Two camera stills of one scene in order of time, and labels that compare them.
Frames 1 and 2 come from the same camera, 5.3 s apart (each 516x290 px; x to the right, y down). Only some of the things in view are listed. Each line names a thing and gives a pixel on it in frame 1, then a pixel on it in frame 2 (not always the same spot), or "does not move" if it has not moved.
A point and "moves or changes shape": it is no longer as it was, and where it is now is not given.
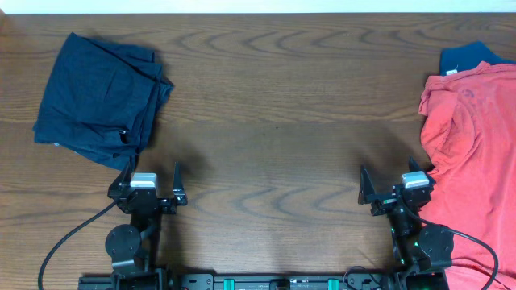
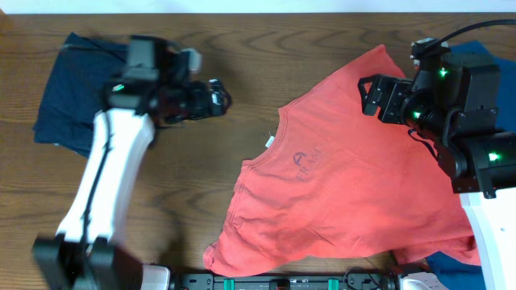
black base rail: [351, 281] does not move
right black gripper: [368, 196] → [401, 89]
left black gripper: [168, 208] → [197, 110]
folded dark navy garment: [101, 101] does not move
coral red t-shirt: [468, 138] moves or changes shape
